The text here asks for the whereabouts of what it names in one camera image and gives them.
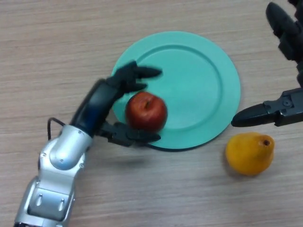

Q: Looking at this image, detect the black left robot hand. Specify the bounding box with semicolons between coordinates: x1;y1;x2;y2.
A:
70;61;163;148

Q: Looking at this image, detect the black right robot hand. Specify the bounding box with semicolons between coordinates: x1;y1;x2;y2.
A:
231;0;303;128

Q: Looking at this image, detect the red apple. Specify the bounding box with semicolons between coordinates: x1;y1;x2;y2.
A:
125;91;168;132

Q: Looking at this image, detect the green round plate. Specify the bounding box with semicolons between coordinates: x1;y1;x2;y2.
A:
110;31;241;152

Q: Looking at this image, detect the yellow pear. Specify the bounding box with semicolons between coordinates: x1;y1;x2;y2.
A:
225;132;275;176

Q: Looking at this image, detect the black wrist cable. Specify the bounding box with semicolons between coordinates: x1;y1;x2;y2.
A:
47;117;66;141

